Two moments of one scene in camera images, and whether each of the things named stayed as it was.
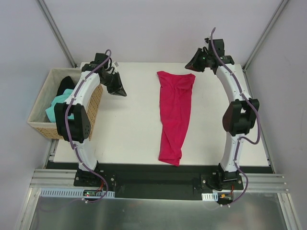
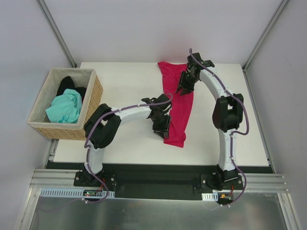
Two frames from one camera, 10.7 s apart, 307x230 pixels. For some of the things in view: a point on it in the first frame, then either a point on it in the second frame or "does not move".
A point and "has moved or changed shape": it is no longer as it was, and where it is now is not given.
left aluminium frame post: (54, 27) does not move
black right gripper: (200, 60) -> (186, 83)
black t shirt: (66, 83) does not move
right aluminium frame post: (265, 34) does not move
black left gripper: (113, 81) -> (161, 124)
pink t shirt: (175, 91) has moved or changed shape
